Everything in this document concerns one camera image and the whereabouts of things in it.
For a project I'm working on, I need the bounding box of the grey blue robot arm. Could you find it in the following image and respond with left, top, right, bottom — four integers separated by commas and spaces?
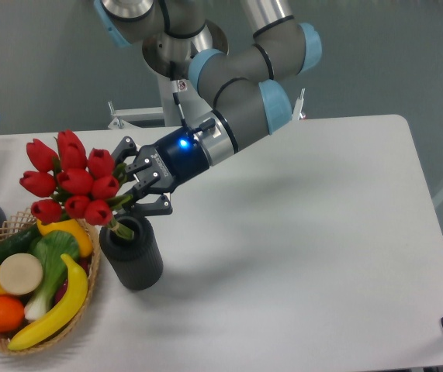
94, 1, 322, 217

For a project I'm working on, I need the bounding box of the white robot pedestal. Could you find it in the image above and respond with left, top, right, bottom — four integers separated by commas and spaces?
106, 19, 309, 131

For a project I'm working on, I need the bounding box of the yellow plastic banana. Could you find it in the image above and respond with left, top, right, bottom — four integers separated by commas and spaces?
7, 253, 88, 351

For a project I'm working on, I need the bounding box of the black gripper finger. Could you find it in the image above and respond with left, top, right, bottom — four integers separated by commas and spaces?
112, 136, 139, 163
123, 193, 173, 216

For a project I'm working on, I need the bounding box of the dark grey ribbed vase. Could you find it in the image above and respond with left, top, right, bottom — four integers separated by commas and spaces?
99, 214, 163, 291

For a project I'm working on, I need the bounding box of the red tulip bouquet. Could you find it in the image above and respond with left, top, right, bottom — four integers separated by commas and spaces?
19, 129, 135, 242

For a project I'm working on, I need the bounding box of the woven wicker basket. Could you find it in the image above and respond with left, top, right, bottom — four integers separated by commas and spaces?
0, 209, 101, 356

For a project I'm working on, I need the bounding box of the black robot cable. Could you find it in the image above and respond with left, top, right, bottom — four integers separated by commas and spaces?
168, 60, 189, 129

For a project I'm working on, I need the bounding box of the beige round slice toy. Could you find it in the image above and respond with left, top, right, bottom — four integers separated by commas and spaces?
0, 253, 43, 295

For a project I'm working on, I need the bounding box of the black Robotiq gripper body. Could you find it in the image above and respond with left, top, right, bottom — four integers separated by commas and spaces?
126, 130, 209, 198

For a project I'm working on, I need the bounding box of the green bok choy toy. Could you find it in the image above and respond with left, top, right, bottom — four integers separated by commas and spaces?
24, 230, 80, 322

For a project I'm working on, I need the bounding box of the orange plastic orange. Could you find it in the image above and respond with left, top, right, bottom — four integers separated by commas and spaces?
0, 295, 24, 333

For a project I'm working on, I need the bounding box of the green cucumber toy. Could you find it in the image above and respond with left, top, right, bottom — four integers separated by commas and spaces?
0, 225, 42, 264

